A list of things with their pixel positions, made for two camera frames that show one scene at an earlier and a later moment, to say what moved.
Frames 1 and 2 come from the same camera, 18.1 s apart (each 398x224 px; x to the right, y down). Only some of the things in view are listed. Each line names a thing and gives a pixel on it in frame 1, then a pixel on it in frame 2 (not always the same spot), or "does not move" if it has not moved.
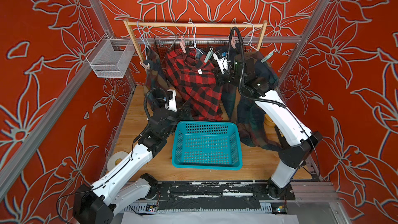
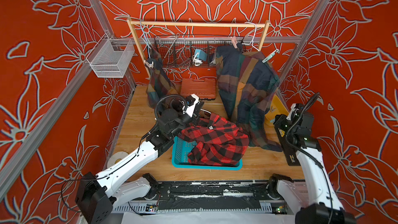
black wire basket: [162, 42] does not move
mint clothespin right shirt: [268, 56] does not move
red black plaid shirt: [196, 78] → [216, 140]
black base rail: [223, 195] does not move
